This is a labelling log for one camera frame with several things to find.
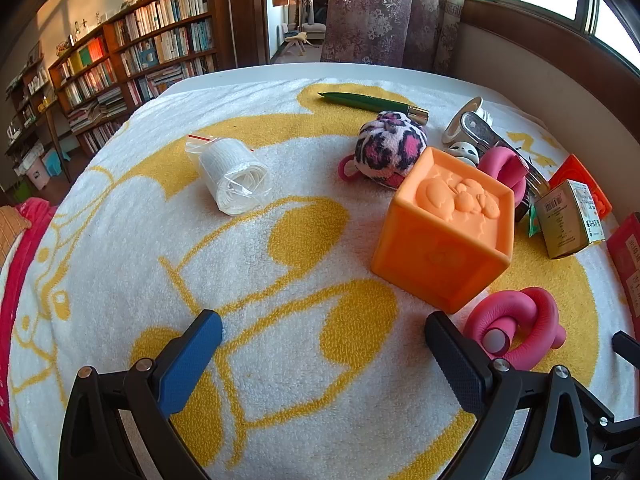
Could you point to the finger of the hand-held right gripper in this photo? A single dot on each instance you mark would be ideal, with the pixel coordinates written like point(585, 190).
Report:
point(627, 344)
point(597, 407)

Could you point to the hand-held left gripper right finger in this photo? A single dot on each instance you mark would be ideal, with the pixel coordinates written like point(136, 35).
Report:
point(457, 365)

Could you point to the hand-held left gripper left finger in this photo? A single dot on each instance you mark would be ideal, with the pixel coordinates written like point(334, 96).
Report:
point(190, 365)

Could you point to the pink foam twist curler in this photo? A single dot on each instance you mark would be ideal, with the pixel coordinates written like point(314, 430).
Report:
point(500, 165)
point(542, 320)

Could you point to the red box container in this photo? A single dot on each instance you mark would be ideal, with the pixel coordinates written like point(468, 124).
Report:
point(627, 255)

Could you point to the orange embossed toy cube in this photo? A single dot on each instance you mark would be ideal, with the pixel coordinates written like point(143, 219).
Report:
point(440, 240)

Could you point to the small olive cardboard box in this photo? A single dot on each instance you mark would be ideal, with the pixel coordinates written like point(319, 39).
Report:
point(565, 225)

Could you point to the orange embossed plastic piece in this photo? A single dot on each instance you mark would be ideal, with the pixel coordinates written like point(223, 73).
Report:
point(580, 172)

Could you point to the white roll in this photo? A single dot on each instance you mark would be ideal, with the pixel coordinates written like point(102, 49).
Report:
point(230, 175)

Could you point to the small panda figure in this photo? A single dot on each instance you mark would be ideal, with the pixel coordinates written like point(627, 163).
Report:
point(462, 151)

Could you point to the pink leopard plush toy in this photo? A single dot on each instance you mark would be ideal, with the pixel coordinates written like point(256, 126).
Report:
point(385, 147)

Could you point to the white plastic cap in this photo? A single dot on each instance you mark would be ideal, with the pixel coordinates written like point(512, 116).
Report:
point(484, 111)

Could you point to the green tube with silver cap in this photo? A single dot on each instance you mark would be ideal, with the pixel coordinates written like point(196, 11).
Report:
point(360, 101)

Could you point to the white yellow printed towel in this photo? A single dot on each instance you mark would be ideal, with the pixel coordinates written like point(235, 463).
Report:
point(300, 260)

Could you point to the red blanket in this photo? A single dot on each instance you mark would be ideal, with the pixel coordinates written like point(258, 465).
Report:
point(20, 270)

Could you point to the tan pillow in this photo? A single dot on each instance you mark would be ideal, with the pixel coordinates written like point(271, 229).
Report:
point(10, 232)

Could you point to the pink storage bin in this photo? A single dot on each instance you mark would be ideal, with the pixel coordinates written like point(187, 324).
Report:
point(37, 175)

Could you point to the open wooden side shelf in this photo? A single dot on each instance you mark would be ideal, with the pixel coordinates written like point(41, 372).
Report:
point(30, 90)

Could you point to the wooden bookshelf with books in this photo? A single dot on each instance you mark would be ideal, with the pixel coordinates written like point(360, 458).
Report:
point(150, 45)

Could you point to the wooden window sill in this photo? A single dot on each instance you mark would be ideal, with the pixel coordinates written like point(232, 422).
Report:
point(525, 25)

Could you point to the small wooden stool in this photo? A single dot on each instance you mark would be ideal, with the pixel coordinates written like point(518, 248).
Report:
point(300, 40)

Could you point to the purple patterned curtain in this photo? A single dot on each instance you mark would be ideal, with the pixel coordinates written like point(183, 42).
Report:
point(370, 15)

